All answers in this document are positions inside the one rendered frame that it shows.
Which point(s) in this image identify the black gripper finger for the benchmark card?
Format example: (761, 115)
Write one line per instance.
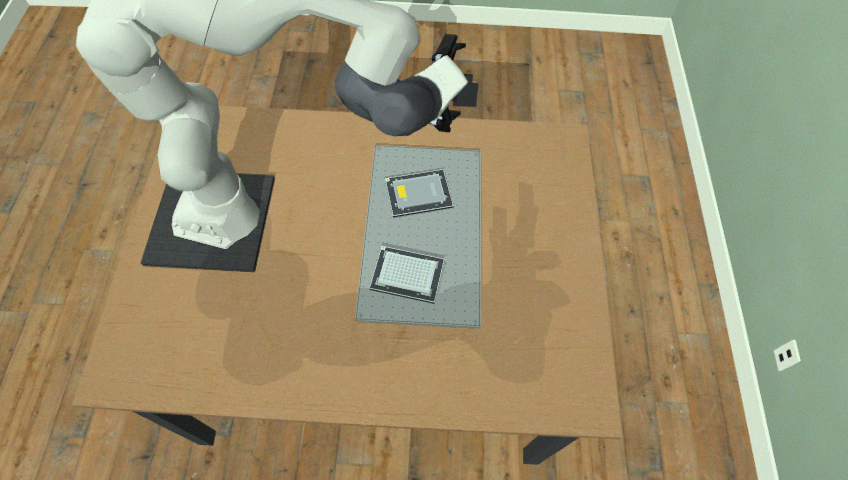
(448, 47)
(448, 116)

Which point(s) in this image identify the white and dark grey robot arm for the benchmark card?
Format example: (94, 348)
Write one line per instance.
(116, 39)

